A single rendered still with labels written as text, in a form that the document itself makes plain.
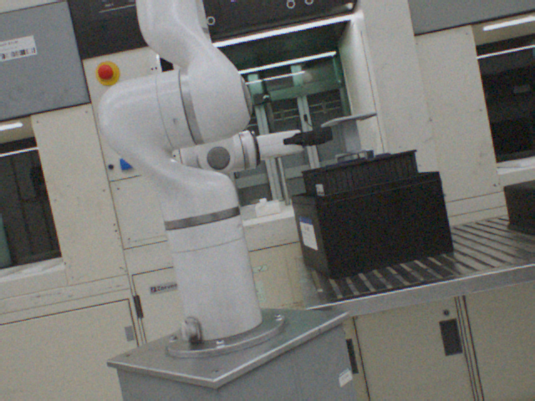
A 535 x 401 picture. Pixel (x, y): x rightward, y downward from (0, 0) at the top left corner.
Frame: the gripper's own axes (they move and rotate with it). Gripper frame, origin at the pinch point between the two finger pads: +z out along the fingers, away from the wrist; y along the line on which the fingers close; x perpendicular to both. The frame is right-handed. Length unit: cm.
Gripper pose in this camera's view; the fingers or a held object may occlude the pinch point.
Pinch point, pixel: (321, 136)
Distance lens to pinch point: 133.5
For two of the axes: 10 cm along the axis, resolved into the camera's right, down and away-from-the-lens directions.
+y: 1.5, 0.1, -9.9
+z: 9.7, -2.0, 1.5
